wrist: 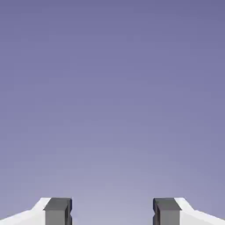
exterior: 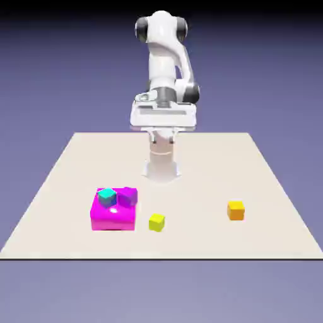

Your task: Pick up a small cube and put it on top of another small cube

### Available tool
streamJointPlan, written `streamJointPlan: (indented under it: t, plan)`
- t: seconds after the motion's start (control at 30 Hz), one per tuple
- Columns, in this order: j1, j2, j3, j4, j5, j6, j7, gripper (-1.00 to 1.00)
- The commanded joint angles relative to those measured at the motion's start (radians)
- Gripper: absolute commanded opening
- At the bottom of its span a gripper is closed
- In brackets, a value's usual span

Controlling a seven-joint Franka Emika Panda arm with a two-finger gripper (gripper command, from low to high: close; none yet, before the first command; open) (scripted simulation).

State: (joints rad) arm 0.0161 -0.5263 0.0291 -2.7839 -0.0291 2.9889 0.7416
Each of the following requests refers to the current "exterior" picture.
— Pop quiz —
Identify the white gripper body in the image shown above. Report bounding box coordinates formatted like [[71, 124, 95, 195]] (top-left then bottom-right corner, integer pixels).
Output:
[[129, 100, 198, 133]]

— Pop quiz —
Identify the small purple cube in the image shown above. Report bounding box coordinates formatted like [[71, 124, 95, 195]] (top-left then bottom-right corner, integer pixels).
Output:
[[117, 187, 139, 209]]

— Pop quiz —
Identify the small teal cube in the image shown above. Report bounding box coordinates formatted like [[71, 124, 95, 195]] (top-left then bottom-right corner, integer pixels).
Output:
[[97, 187, 118, 209]]

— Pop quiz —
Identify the small yellow cube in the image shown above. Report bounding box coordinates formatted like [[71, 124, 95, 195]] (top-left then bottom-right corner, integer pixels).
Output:
[[148, 213, 166, 232]]

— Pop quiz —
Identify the small orange cube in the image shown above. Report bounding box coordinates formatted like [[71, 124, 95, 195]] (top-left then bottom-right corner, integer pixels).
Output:
[[226, 201, 245, 221]]

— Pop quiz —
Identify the large magenta box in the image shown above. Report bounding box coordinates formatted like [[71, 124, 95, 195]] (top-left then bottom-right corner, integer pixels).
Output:
[[90, 187, 138, 232]]

